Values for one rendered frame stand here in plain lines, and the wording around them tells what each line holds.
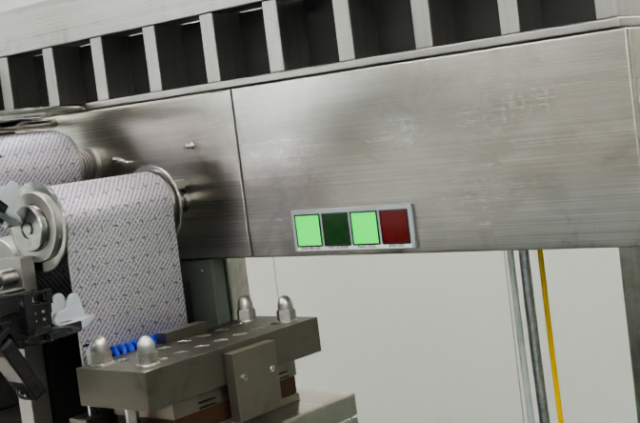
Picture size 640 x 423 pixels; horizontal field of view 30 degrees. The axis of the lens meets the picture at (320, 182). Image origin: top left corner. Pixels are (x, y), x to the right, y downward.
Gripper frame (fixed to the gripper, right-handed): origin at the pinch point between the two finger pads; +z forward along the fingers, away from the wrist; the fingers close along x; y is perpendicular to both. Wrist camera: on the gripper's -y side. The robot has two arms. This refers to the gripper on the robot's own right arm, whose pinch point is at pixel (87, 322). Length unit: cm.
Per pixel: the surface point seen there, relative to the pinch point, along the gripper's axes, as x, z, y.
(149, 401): -19.9, -6.2, -10.3
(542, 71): -71, 30, 31
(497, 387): 94, 263, -82
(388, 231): -41, 29, 9
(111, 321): -0.3, 4.9, -0.9
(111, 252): -0.3, 6.8, 10.2
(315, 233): -25.5, 29.3, 9.1
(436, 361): 121, 263, -73
